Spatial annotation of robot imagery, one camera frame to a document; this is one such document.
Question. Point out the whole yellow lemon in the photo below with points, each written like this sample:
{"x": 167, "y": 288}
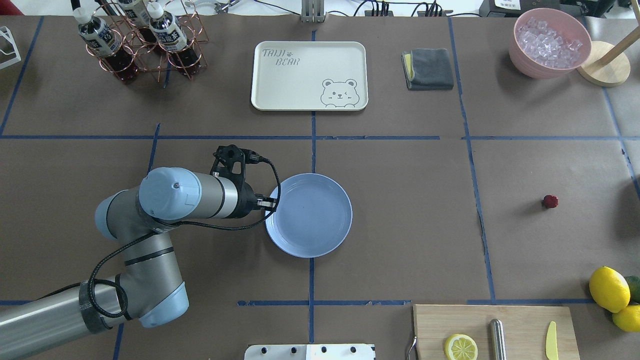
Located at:
{"x": 609, "y": 289}

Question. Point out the cream bear tray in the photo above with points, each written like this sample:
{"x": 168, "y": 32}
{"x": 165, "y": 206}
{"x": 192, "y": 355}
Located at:
{"x": 310, "y": 76}

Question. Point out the yellow plastic knife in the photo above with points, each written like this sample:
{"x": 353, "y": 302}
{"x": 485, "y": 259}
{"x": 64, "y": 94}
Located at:
{"x": 551, "y": 342}

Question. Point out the wooden cup stand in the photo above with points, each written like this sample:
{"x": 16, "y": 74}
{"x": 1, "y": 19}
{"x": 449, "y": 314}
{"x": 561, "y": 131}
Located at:
{"x": 607, "y": 65}

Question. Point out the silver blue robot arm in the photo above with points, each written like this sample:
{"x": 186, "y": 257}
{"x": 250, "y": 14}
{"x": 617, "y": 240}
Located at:
{"x": 141, "y": 279}

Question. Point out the tea bottle near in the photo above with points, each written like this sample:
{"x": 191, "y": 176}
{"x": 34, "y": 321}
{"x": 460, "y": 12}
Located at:
{"x": 103, "y": 43}

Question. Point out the aluminium frame post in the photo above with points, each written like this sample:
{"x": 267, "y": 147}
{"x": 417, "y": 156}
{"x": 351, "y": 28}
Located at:
{"x": 313, "y": 11}

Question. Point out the green lime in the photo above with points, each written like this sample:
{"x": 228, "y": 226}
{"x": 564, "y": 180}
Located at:
{"x": 633, "y": 283}

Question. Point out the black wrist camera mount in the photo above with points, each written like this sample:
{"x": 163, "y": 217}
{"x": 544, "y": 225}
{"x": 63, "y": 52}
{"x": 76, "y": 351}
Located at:
{"x": 230, "y": 162}

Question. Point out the grey folded cloth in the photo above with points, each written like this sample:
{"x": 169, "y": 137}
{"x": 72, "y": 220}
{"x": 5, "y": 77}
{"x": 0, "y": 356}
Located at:
{"x": 427, "y": 69}

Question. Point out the white wire cup rack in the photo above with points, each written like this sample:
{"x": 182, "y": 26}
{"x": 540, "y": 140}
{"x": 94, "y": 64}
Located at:
{"x": 9, "y": 51}

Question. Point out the tea bottle middle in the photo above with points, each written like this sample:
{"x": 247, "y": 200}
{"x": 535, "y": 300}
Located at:
{"x": 170, "y": 35}

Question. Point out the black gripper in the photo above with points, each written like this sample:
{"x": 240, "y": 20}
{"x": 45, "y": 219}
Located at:
{"x": 246, "y": 201}

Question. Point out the pink bowl of ice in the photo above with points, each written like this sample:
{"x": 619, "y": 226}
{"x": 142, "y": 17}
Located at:
{"x": 547, "y": 43}

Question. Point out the tea bottle far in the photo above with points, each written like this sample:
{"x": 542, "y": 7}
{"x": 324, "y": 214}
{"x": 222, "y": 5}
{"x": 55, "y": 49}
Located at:
{"x": 137, "y": 14}

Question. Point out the copper wire bottle rack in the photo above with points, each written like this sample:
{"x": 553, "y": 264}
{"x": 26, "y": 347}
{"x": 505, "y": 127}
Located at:
{"x": 149, "y": 57}

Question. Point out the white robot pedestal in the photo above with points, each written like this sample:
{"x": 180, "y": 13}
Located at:
{"x": 323, "y": 351}

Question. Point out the red strawberry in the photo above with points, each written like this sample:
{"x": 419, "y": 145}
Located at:
{"x": 550, "y": 201}

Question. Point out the tea bottle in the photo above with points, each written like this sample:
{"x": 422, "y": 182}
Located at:
{"x": 137, "y": 14}
{"x": 103, "y": 43}
{"x": 170, "y": 35}

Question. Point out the lemon half slice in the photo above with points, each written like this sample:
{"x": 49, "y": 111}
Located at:
{"x": 460, "y": 346}

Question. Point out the blue round plate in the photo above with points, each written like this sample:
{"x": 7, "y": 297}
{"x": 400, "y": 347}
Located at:
{"x": 313, "y": 217}

